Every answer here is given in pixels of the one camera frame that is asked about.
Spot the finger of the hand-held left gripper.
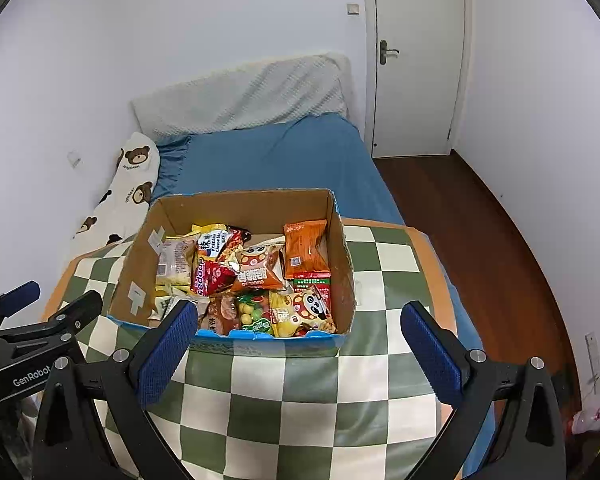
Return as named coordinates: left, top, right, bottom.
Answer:
left=47, top=290, right=104, bottom=333
left=0, top=281, right=42, bottom=318

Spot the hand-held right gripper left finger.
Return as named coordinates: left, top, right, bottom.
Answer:
left=32, top=300, right=216, bottom=480

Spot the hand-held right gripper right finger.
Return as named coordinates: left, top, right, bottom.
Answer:
left=400, top=301, right=566, bottom=480

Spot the brown snack packet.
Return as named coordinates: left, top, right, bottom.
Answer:
left=200, top=297, right=241, bottom=336

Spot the cardboard box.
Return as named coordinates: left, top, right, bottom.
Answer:
left=106, top=189, right=356, bottom=356

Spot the green candy ball packet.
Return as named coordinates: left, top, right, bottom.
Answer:
left=235, top=294, right=276, bottom=336

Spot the yellow egg cake packet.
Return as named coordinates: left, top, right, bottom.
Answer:
left=155, top=236, right=199, bottom=295

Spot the orange panda snack packet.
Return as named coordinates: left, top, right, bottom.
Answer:
left=230, top=242, right=288, bottom=293

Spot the yellow panda snack packet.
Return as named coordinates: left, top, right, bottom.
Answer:
left=270, top=290, right=338, bottom=338

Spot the red green snack packet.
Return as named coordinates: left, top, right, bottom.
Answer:
left=292, top=271, right=331, bottom=293

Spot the yellow white snack packet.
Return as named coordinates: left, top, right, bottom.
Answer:
left=190, top=223, right=236, bottom=261

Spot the green white checkered cloth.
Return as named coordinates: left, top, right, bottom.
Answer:
left=40, top=220, right=461, bottom=480

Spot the bear print pillow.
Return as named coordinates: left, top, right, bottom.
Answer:
left=72, top=131, right=161, bottom=261

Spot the white plastic object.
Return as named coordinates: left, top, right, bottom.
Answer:
left=570, top=407, right=600, bottom=433

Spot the bed with blue sheet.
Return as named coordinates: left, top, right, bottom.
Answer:
left=150, top=112, right=496, bottom=461

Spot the grey white pillow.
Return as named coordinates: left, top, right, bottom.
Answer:
left=130, top=52, right=353, bottom=141

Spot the white door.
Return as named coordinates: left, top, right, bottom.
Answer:
left=371, top=0, right=468, bottom=158

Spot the tall wall socket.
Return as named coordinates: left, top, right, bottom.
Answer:
left=585, top=331, right=600, bottom=395

